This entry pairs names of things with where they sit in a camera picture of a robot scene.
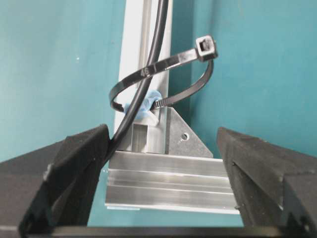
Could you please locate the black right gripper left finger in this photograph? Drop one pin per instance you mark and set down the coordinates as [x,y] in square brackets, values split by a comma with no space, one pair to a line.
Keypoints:
[52,186]

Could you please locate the silver aluminium extrusion frame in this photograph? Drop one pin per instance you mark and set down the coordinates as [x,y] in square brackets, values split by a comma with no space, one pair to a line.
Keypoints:
[159,162]

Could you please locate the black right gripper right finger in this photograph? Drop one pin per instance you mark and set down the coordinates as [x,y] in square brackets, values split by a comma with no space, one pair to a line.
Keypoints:
[273,186]

